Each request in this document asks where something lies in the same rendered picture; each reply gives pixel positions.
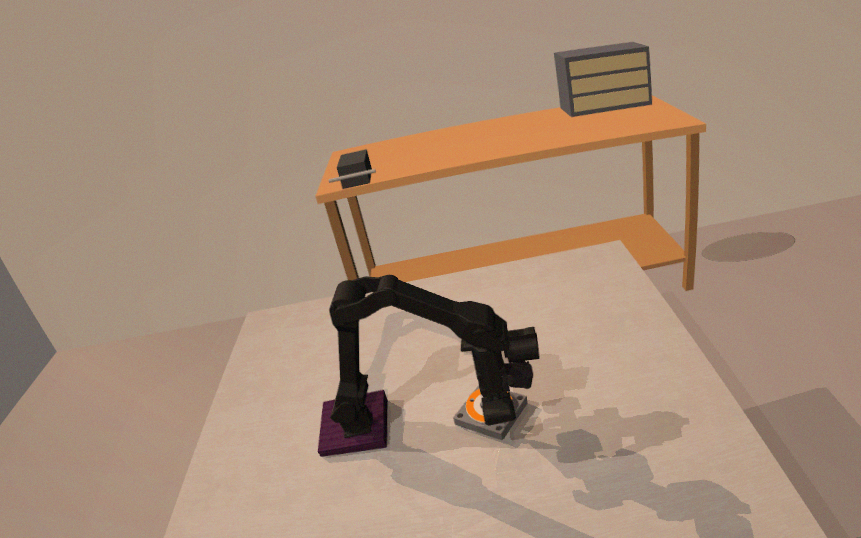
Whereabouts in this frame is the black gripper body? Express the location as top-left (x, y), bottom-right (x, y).
top-left (475, 362), bottom-right (516, 426)

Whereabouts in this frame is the orange round plate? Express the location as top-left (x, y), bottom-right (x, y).
top-left (466, 389), bottom-right (485, 424)

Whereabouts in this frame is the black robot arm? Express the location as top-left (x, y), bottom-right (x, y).
top-left (329, 275), bottom-right (540, 438)

